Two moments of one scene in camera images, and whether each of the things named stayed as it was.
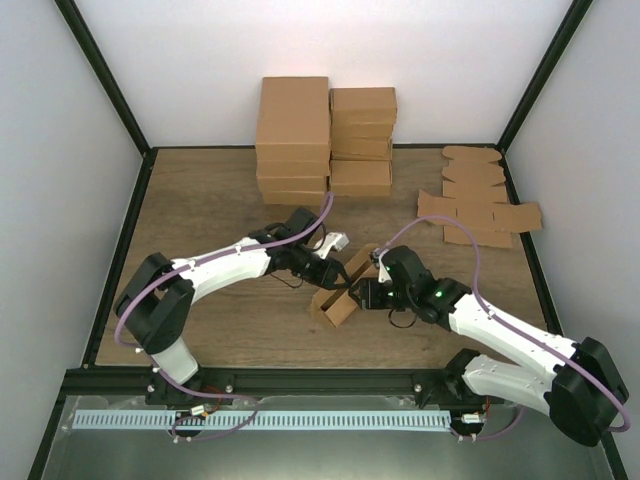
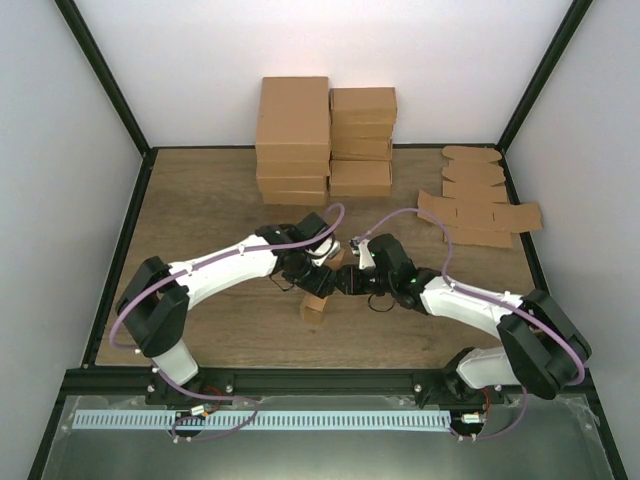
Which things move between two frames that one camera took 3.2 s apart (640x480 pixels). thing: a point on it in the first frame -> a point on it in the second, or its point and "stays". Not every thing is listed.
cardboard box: [336, 303] -> [313, 305]
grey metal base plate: [487, 441] stays
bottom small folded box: [361, 177] stays
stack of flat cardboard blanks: [470, 195] stays
